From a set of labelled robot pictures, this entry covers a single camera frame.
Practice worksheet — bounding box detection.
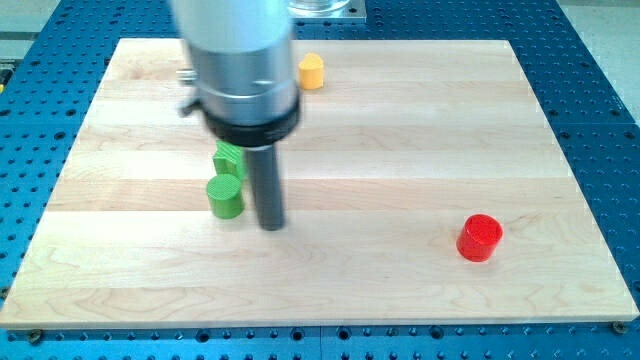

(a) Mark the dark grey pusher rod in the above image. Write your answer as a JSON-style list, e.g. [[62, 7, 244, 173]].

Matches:
[[245, 145, 285, 231]]

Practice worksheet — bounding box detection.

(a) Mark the red cylinder block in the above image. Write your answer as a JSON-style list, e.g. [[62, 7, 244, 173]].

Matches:
[[456, 214, 504, 262]]

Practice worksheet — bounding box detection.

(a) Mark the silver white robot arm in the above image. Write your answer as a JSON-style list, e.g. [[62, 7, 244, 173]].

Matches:
[[169, 0, 301, 231]]

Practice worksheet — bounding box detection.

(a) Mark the green cylinder block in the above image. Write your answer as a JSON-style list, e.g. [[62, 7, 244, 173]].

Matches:
[[206, 174, 244, 219]]

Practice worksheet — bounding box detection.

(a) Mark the green star block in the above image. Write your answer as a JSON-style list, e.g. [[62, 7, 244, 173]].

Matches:
[[212, 140, 247, 181]]

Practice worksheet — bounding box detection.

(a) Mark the light wooden board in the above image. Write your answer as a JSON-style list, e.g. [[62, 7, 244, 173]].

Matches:
[[1, 38, 638, 330]]

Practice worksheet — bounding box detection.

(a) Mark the clear robot base mount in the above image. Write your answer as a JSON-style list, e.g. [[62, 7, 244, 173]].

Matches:
[[288, 0, 367, 23]]

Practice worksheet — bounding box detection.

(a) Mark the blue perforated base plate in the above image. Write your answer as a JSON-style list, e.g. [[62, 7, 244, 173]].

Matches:
[[1, 1, 639, 359]]

